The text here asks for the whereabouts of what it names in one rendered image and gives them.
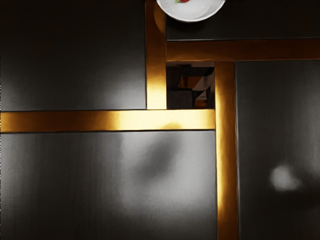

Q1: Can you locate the white round plate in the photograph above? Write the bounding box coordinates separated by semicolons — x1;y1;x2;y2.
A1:
156;0;225;22

